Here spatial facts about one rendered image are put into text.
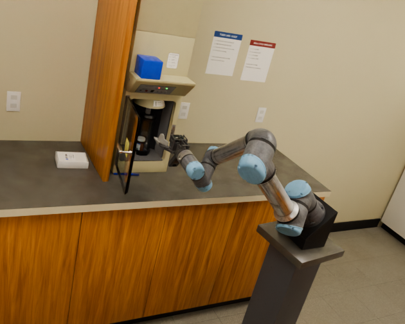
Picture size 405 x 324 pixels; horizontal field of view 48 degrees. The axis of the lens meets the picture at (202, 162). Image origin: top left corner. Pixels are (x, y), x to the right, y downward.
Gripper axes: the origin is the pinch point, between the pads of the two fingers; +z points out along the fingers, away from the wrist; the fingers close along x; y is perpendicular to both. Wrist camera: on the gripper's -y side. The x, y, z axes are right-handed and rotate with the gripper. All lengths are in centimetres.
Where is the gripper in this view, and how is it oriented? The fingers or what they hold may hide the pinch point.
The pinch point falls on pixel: (167, 138)
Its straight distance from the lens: 227.4
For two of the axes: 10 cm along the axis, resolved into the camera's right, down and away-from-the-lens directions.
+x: -8.7, 0.1, -5.0
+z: -4.2, -5.3, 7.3
